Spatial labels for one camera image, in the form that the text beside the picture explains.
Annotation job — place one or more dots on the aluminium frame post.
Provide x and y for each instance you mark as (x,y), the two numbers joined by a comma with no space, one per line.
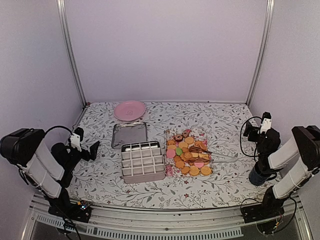
(270,4)
(61,7)

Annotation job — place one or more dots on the small swirl butter cookie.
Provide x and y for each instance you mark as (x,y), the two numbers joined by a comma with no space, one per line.
(171,142)

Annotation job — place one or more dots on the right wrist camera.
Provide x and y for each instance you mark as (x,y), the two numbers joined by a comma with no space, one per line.
(256,133)

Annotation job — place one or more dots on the left aluminium frame post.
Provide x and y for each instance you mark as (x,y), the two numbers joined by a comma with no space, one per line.
(61,7)

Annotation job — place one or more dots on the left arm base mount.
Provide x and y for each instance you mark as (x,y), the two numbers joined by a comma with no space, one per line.
(72,211)

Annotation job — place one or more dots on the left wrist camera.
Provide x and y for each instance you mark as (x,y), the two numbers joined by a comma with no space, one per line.
(76,139)

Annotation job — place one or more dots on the silver tin lid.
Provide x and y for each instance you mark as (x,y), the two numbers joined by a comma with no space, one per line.
(128,133)

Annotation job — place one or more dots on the floral cookie tray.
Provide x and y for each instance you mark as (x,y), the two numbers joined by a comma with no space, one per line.
(183,165)

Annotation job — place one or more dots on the front aluminium rail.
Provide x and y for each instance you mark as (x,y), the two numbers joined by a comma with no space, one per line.
(111,222)

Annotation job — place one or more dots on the dark blue mug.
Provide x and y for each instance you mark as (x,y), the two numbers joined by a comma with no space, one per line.
(257,178)

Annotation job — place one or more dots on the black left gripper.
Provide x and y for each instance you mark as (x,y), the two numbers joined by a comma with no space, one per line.
(93,152)

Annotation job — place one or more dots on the round cracker cookie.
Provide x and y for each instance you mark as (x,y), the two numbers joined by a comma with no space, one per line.
(206,170)
(189,140)
(182,145)

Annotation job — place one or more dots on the pink divided cookie tin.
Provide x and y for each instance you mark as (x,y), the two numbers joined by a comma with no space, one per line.
(142,162)

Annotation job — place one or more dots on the right aluminium frame post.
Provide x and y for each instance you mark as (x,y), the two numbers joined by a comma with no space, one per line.
(270,4)

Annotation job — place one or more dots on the green sandwich cookie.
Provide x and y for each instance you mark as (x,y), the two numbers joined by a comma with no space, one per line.
(178,151)

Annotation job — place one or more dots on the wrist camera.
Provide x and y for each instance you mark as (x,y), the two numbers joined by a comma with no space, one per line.
(76,139)
(256,133)

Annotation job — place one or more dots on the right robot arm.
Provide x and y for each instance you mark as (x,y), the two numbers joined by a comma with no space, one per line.
(273,157)

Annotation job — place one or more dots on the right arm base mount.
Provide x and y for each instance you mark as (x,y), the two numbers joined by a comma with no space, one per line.
(269,217)

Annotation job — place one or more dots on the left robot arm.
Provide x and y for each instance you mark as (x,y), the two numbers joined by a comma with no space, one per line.
(48,169)

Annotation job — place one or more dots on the pink plate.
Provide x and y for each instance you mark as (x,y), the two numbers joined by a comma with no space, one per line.
(129,111)

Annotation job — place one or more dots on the metal tongs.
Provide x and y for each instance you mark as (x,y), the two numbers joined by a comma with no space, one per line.
(215,157)

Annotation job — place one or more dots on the chocolate sprinkle donut cookie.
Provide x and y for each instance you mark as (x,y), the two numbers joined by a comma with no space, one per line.
(178,138)

